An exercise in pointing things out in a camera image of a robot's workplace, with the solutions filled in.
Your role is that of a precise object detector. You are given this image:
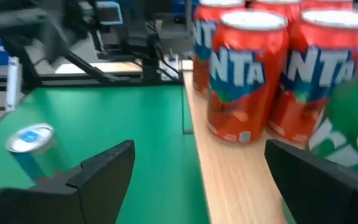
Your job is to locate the silver metal bracket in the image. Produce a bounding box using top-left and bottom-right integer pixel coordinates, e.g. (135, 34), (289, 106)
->
(162, 53), (180, 81)

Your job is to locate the wooden shelf with black legs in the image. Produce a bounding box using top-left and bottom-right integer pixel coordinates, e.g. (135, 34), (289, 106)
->
(180, 59), (312, 224)

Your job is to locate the green table mat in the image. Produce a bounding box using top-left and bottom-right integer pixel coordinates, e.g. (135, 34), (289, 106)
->
(0, 85), (298, 224)

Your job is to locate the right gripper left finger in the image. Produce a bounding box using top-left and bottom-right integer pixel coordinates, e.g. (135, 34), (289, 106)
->
(0, 139), (135, 224)

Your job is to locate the silver aluminium post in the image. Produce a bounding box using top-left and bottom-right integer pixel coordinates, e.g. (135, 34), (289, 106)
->
(4, 56), (21, 113)

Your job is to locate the green Sprite can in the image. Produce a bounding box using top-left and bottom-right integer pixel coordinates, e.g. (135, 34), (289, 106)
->
(308, 52), (358, 177)

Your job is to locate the blue Red Bull can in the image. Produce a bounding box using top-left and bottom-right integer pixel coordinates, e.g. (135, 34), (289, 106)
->
(6, 123), (71, 184)

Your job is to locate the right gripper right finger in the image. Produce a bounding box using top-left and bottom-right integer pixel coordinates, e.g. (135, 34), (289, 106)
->
(264, 139), (358, 224)

